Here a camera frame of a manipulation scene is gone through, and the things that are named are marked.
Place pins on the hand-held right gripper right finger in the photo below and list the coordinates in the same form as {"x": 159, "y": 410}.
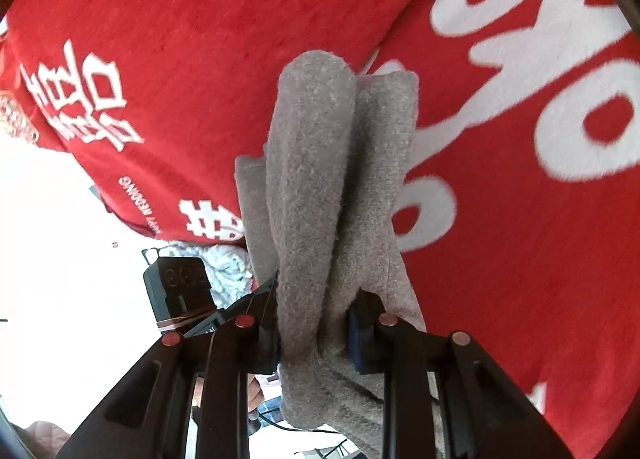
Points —
{"x": 356, "y": 339}

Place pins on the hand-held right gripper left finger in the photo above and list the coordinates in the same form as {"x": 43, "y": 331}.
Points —
{"x": 262, "y": 344}

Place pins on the grey fuzzy sweater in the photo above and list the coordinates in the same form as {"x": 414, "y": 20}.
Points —
{"x": 310, "y": 189}

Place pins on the person's left hand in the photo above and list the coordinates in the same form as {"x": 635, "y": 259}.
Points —
{"x": 255, "y": 395}

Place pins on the white knitted cloth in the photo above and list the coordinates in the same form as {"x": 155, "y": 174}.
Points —
{"x": 227, "y": 264}

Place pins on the red printed blanket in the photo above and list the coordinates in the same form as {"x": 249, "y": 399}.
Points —
{"x": 500, "y": 289}

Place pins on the pink quilted cloth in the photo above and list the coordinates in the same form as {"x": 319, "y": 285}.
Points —
{"x": 42, "y": 439}

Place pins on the red gold patterned cloth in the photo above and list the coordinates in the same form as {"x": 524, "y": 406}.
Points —
{"x": 15, "y": 114}

